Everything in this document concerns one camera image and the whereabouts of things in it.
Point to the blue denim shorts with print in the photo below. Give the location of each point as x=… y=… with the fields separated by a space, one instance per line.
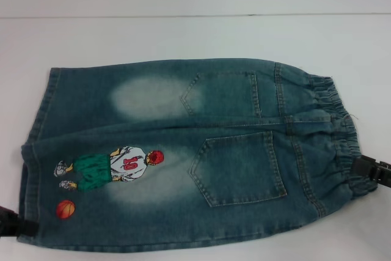
x=183 y=138

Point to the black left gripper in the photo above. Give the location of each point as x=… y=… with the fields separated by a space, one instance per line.
x=8 y=222

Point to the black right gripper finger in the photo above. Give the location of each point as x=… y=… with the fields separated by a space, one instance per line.
x=365 y=169

